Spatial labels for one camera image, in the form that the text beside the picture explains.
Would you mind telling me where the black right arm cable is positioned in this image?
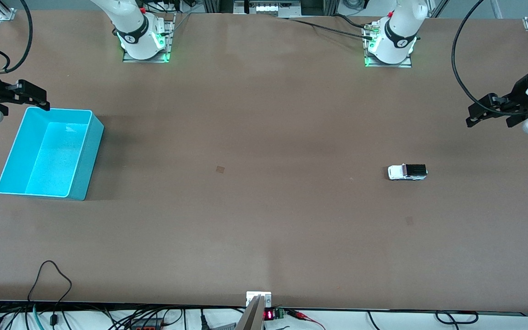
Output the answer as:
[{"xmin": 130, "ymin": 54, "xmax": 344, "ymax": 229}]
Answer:
[{"xmin": 0, "ymin": 0, "xmax": 33, "ymax": 74}]

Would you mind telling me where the black coiled cable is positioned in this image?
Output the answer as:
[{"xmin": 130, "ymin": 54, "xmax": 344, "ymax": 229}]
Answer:
[{"xmin": 435, "ymin": 310, "xmax": 479, "ymax": 325}]

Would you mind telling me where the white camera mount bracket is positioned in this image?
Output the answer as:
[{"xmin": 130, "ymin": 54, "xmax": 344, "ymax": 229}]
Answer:
[{"xmin": 246, "ymin": 291, "xmax": 272, "ymax": 308}]

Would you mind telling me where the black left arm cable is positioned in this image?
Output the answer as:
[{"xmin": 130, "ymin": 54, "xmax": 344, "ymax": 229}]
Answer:
[{"xmin": 451, "ymin": 0, "xmax": 528, "ymax": 116}]

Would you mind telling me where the red clip lead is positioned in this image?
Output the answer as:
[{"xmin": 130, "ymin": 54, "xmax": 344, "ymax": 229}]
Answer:
[{"xmin": 287, "ymin": 309, "xmax": 326, "ymax": 330}]

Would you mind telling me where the silver device box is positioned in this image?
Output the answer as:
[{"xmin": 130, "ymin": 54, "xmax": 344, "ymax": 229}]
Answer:
[{"xmin": 234, "ymin": 0, "xmax": 301, "ymax": 18}]

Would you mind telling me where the black cable to arm base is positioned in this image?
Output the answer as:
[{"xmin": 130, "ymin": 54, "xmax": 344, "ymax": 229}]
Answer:
[{"xmin": 277, "ymin": 14, "xmax": 377, "ymax": 42}]

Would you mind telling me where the thin black looped cable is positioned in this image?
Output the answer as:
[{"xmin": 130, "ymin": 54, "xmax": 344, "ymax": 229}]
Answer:
[{"xmin": 27, "ymin": 260, "xmax": 73, "ymax": 327}]

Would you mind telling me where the white jeep toy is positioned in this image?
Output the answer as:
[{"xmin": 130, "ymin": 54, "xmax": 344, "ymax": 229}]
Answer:
[{"xmin": 387, "ymin": 164, "xmax": 429, "ymax": 181}]

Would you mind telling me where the aluminium camera pole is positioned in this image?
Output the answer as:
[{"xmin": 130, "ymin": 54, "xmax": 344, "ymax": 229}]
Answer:
[{"xmin": 236, "ymin": 296, "xmax": 264, "ymax": 330}]

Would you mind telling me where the turquoise plastic bin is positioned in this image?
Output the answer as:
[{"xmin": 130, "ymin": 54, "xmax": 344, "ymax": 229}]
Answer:
[{"xmin": 0, "ymin": 107, "xmax": 105, "ymax": 201}]

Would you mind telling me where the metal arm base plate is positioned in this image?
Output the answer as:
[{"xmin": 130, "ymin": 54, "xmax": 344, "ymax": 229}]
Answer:
[
  {"xmin": 123, "ymin": 14, "xmax": 172, "ymax": 63},
  {"xmin": 364, "ymin": 23, "xmax": 413, "ymax": 68}
]

